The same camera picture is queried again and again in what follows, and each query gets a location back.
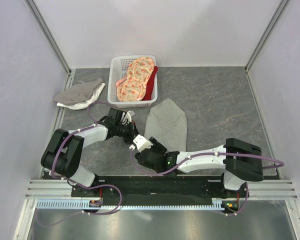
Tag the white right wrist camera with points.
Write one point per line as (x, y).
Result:
(140, 143)

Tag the white cloth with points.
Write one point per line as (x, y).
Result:
(85, 104)

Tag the white perforated plastic basket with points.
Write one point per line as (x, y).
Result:
(118, 70)

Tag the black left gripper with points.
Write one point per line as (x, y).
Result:
(133, 132)

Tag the grey cloth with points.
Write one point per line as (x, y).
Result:
(77, 93)

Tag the floral mesh laundry bag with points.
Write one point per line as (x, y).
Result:
(133, 87)

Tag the slotted cable duct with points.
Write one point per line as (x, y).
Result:
(86, 204)

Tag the red cloth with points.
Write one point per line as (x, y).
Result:
(150, 85)

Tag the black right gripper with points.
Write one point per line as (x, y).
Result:
(158, 146)

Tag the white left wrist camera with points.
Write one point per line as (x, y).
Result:
(127, 117)

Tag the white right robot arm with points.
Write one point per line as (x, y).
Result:
(240, 161)

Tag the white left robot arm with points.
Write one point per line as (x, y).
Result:
(62, 155)

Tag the grey-green cloth napkin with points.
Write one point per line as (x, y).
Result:
(167, 123)

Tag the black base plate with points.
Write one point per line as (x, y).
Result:
(206, 187)

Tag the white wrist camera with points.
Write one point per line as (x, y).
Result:
(127, 117)
(140, 143)

